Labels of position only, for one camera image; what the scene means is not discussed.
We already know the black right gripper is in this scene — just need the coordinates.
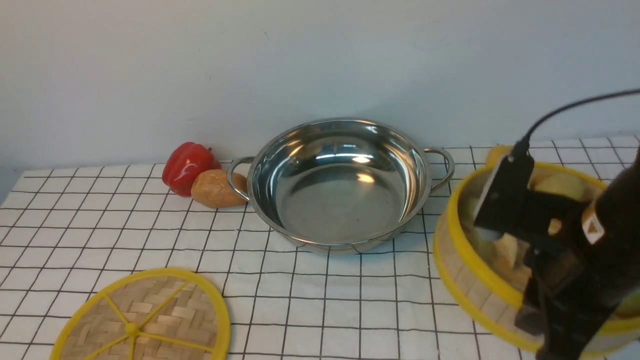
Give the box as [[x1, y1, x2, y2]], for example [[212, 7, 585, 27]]
[[514, 190, 640, 360]]

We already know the bamboo steamer basket yellow rim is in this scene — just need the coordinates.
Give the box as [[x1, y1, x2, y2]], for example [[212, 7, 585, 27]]
[[433, 162, 640, 360]]

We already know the bamboo steamer lid yellow rim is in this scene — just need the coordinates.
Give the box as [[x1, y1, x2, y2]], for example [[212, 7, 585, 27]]
[[50, 268, 233, 360]]

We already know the stainless steel pot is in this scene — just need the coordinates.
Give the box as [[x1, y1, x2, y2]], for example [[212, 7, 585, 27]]
[[226, 117, 455, 255]]

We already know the green round bun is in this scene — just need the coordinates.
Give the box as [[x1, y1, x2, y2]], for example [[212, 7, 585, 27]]
[[529, 172, 594, 201]]

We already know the green dumpling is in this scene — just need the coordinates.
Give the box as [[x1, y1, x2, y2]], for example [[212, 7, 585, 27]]
[[461, 196, 480, 227]]

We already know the yellow banana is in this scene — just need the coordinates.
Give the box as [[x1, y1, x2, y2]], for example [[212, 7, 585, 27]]
[[485, 144, 514, 167]]

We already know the brown potato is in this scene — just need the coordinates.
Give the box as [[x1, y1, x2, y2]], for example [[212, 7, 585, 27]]
[[190, 170, 248, 208]]

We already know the red bell pepper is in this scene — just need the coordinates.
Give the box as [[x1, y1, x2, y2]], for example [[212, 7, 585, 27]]
[[161, 142, 222, 198]]

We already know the checkered white tablecloth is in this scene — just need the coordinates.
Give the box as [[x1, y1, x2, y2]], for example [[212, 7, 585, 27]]
[[0, 145, 535, 360]]

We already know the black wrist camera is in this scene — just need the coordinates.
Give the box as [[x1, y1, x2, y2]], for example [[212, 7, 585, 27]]
[[473, 152, 535, 233]]

